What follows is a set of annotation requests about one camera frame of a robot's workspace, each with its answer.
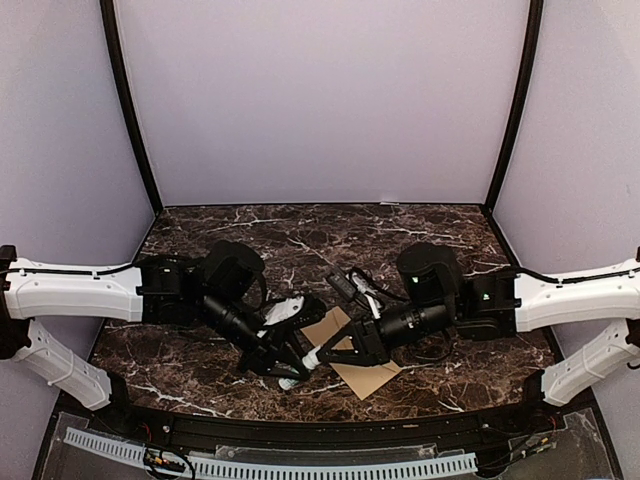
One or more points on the black front frame rail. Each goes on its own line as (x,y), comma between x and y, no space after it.
(486,428)

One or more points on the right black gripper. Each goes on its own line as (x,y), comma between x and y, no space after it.
(369,347)

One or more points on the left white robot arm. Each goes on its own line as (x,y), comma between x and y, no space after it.
(155,290)

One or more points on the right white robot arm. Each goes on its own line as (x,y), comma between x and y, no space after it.
(500,304)

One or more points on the white slotted cable duct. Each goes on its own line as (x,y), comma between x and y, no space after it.
(167,464)

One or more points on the small white-capped glue bottle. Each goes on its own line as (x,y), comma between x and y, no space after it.
(300,374)

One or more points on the white glue bottle cap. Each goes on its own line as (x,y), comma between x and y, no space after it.
(311,360)

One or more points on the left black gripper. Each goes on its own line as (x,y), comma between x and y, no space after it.
(269,350)

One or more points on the right black corner post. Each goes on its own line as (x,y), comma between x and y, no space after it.
(521,89)

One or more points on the left black corner post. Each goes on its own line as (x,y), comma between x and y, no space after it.
(126,102)

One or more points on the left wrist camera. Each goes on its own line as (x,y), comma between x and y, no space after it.
(293,313)

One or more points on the black corner post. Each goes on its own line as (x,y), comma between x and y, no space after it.
(126,102)
(521,89)

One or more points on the brown kraft envelope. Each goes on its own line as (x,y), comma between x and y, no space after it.
(363,381)

